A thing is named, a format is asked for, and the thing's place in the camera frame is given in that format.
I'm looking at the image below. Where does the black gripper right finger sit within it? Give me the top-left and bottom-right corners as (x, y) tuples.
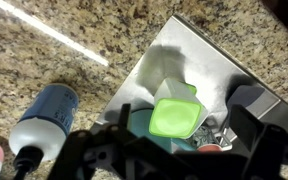
(230, 105), (288, 180)

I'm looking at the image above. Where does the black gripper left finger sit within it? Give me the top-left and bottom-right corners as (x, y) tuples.
(47, 104), (171, 180)

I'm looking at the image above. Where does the translucent plastic container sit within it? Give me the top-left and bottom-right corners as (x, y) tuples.
(154, 78), (208, 130)

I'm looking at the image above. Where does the stainless steel sink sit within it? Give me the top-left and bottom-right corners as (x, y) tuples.
(96, 15), (288, 152)

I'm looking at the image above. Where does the teal watering can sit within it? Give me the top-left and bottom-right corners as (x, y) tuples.
(127, 108), (198, 154)

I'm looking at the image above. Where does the blue white soap dispenser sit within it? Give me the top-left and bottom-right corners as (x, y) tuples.
(9, 83), (79, 180)

